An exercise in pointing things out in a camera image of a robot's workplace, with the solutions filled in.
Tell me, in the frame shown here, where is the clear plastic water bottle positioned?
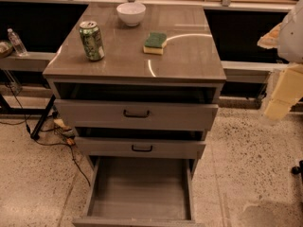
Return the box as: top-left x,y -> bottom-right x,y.
8,28 -> 27,57

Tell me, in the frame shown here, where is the green and yellow sponge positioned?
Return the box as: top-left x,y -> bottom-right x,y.
143,32 -> 167,55

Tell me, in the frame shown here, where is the black floor cable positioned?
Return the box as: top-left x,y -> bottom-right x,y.
0,82 -> 92,187

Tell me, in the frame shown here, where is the grey drawer cabinet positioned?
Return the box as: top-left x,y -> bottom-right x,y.
42,2 -> 227,168

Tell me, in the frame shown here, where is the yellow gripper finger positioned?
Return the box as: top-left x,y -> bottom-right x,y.
257,24 -> 281,49
264,63 -> 303,121

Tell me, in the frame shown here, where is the top grey drawer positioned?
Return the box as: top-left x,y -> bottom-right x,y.
55,99 -> 218,131

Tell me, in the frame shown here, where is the bottom grey open drawer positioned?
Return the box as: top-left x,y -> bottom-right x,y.
73,157 -> 204,227

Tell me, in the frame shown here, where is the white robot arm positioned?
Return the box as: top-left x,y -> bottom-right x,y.
258,0 -> 303,121

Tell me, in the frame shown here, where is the middle grey drawer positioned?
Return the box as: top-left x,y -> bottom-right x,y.
76,137 -> 205,159

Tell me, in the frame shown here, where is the black table leg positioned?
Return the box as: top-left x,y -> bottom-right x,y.
30,96 -> 56,140

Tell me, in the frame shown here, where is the green soda can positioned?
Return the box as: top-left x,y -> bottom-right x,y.
79,21 -> 105,61

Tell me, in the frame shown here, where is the white ceramic bowl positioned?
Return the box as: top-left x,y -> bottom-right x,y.
116,2 -> 146,26

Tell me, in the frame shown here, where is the round dish on shelf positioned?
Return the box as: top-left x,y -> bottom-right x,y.
0,41 -> 13,58

